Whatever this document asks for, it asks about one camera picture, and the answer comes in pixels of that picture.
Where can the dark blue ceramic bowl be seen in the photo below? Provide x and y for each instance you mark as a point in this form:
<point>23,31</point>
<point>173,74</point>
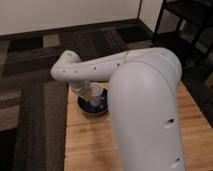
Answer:
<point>85,106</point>

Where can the black metal shelf rack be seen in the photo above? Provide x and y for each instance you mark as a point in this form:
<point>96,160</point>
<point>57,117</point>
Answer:
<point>194,18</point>

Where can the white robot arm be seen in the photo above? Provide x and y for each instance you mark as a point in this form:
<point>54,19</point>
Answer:
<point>142,102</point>

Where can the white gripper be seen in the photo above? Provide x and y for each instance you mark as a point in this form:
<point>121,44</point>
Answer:
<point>95,94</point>

